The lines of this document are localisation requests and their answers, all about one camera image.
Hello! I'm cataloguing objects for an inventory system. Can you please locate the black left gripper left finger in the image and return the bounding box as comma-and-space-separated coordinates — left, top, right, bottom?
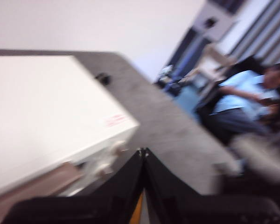
1, 149, 145, 224

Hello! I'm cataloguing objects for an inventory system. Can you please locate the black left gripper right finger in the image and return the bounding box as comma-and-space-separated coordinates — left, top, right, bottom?
144, 147, 280, 224

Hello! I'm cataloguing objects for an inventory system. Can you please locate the white Toshiba toaster oven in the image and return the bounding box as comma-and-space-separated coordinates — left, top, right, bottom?
0, 55, 140, 203

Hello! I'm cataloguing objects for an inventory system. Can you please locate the beige timer knob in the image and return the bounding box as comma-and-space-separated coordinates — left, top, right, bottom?
95, 162, 113, 176

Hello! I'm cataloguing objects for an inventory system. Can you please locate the beige temperature knob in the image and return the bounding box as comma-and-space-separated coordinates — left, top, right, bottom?
111, 140, 127, 156

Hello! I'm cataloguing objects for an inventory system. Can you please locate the person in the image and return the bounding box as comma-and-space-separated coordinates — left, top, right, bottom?
198, 56, 280, 145

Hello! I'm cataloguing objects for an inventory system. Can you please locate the black power cable with plug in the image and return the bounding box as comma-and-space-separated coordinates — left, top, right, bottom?
95, 73, 112, 85

